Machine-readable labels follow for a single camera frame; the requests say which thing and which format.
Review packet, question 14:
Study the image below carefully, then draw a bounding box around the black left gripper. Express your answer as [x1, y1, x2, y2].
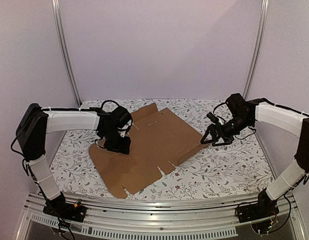
[101, 128, 132, 155]

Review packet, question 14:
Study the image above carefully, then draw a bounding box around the brown cardboard box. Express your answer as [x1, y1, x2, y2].
[88, 103, 205, 199]

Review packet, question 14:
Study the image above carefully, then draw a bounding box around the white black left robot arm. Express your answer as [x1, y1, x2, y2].
[10, 103, 133, 217]

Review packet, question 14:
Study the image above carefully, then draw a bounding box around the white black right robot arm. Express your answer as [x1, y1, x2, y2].
[200, 93, 309, 218]

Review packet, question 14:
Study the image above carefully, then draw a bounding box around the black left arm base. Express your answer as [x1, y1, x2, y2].
[43, 200, 87, 223]

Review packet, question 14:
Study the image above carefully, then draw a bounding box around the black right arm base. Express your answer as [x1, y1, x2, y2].
[234, 198, 279, 223]

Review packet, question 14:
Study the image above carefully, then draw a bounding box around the floral white table mat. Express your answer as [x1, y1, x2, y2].
[50, 99, 274, 201]

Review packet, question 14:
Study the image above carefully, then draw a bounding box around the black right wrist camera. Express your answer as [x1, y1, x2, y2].
[206, 112, 224, 125]

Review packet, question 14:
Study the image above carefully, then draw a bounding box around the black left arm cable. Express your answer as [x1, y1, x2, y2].
[78, 99, 120, 113]

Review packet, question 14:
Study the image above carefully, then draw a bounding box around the aluminium front rail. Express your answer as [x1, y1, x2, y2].
[18, 192, 308, 240]

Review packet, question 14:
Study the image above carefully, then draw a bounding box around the right aluminium frame post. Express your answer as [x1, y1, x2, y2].
[242, 0, 270, 100]

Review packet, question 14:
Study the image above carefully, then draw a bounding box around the aluminium frame post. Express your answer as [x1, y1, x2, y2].
[242, 0, 270, 100]
[51, 0, 82, 106]

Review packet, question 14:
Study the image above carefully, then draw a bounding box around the left aluminium frame post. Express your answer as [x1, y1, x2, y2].
[51, 0, 82, 106]

